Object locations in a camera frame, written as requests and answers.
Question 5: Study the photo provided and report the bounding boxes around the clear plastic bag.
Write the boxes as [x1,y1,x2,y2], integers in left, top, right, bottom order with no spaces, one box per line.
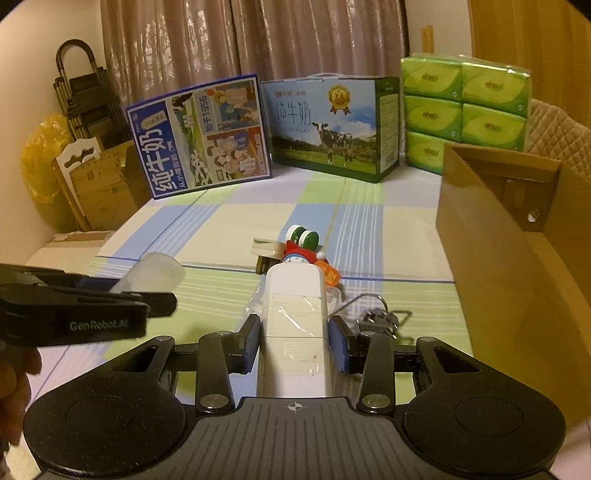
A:
[109,252,185,293]

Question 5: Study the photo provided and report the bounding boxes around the black toy car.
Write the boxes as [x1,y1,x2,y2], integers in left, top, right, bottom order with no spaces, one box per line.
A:
[358,308,400,336]

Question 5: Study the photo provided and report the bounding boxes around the metal wire holder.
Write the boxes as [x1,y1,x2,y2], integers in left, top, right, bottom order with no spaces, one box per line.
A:
[327,287,415,348]

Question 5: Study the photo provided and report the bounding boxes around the white remote control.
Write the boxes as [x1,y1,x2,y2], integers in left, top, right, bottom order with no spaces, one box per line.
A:
[257,263,332,398]

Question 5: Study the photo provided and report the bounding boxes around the beige power adapter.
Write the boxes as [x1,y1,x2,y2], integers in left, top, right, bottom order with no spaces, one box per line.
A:
[250,238,286,275]

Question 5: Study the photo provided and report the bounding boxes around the Doraemon figure toy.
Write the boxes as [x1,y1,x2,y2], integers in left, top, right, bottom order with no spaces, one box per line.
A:
[281,240,341,287]

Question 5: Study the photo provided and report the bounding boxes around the green white small jar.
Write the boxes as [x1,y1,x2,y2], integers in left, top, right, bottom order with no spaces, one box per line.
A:
[286,224,320,251]

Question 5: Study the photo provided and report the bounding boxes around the person's left hand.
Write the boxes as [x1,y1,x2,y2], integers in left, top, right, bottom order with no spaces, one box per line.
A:
[0,348,42,445]

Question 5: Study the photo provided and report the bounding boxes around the plaid bed sheet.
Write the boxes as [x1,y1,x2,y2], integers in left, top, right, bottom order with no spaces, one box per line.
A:
[27,161,477,402]

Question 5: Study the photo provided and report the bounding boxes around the flattened cardboard boxes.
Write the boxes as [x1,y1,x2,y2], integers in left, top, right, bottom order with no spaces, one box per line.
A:
[51,138,151,231]

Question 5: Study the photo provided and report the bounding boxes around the yellow plastic bag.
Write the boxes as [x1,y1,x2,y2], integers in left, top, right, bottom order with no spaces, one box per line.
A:
[20,113,76,232]

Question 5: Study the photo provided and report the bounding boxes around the blue cartoon milk carton box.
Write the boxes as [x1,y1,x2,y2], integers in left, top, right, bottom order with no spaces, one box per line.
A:
[126,74,271,199]

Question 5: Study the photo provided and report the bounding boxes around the brown cardboard box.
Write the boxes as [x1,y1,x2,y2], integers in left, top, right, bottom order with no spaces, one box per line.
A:
[436,144,590,426]

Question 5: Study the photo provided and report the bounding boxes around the black folding cart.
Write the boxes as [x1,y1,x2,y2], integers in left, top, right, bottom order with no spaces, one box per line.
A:
[53,39,131,149]

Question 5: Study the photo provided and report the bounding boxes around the cow picture milk box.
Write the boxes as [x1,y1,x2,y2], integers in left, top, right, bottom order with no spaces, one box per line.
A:
[262,74,400,183]

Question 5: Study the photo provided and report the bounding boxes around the pink curtain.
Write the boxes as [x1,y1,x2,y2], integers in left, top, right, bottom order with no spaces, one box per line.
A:
[100,0,409,105]

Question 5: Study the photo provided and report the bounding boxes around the green tissue pack bundle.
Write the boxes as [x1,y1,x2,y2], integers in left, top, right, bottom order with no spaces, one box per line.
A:
[401,54,532,174]

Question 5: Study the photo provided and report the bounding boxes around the quilted beige cushion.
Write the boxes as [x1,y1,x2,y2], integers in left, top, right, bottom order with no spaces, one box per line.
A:
[524,99,591,181]

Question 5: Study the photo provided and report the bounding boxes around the wooden door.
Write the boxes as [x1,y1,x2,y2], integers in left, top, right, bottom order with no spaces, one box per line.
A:
[468,0,590,127]

